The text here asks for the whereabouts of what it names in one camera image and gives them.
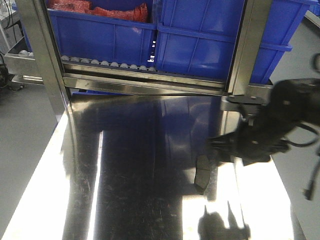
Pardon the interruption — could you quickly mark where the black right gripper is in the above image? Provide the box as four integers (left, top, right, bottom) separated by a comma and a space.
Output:
206, 78, 320, 166

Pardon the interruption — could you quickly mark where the dark brake pad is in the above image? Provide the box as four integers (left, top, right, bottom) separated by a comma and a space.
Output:
193, 155, 211, 195

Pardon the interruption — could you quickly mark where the blue plastic bin right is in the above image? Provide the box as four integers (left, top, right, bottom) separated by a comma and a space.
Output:
155, 0, 319, 84

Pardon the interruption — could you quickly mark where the blue plastic bin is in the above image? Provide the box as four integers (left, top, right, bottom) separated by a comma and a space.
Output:
155, 0, 319, 84
46, 0, 157, 67

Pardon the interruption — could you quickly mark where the blue plastic bin left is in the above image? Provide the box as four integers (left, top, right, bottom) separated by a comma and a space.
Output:
46, 0, 157, 67

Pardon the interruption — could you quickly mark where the red bubble wrap bag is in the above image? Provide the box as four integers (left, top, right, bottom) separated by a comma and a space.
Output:
48, 0, 149, 23

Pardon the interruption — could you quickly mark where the stainless steel rack frame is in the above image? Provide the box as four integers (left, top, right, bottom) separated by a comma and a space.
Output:
6, 0, 271, 119

